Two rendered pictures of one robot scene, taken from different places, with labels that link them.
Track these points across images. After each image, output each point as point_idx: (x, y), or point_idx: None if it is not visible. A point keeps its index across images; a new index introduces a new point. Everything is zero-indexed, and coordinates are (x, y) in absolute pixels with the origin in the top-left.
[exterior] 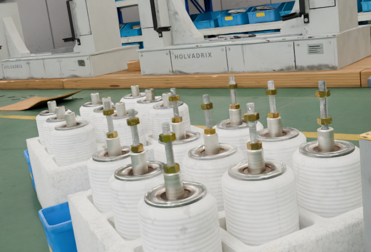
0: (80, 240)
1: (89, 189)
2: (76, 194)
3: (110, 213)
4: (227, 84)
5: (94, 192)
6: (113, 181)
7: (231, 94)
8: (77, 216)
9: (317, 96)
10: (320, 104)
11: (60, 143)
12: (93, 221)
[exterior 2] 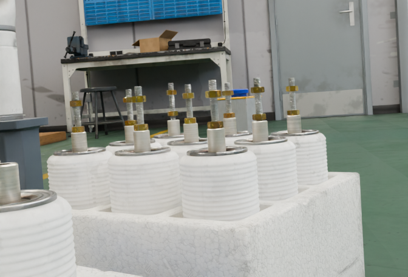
0: (274, 271)
1: (217, 225)
2: (238, 225)
3: (269, 201)
4: (77, 100)
5: (257, 191)
6: (289, 143)
7: (79, 113)
8: (275, 229)
9: (174, 93)
10: (173, 99)
11: (72, 230)
12: (294, 201)
